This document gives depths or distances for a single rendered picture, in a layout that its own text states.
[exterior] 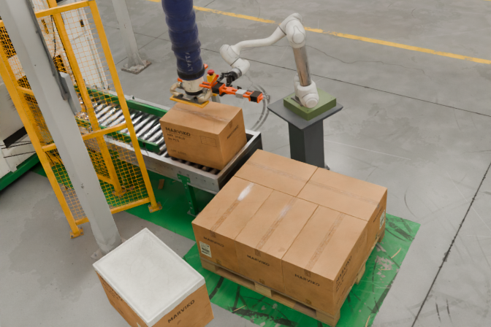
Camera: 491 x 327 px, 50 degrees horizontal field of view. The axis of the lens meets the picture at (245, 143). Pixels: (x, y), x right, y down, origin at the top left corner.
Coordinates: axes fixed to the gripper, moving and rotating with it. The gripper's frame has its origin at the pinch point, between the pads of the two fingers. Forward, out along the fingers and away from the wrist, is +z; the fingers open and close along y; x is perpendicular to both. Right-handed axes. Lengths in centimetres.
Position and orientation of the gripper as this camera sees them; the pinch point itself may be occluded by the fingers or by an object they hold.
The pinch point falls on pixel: (219, 87)
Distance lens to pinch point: 424.4
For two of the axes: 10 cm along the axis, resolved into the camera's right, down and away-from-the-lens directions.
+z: -5.2, 5.7, -6.4
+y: 1.1, 7.9, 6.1
